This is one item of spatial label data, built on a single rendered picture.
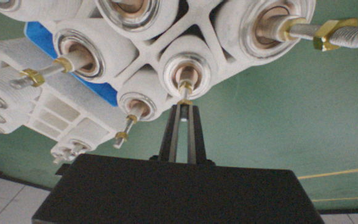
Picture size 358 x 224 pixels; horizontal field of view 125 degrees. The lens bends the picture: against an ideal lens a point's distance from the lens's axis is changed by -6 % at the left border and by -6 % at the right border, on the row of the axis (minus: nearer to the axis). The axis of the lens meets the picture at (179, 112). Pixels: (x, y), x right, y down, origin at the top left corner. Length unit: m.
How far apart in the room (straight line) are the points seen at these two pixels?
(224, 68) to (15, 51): 0.53
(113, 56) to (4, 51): 0.35
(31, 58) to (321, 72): 0.96
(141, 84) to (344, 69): 0.71
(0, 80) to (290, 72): 0.87
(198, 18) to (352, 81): 0.69
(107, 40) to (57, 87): 0.30
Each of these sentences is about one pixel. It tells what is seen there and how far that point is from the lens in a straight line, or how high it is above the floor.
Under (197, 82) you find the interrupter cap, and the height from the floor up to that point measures 0.25.
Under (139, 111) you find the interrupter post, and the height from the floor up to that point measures 0.27.
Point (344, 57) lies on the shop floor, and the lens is 0.69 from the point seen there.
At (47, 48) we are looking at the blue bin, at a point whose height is 0.11.
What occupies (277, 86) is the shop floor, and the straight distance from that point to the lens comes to 0.59.
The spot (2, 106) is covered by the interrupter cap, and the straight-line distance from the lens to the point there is 0.53.
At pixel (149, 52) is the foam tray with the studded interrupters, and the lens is 0.25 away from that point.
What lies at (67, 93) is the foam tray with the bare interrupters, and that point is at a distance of 0.48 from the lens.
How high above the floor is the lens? 0.41
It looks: 48 degrees down
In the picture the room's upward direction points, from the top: 173 degrees counter-clockwise
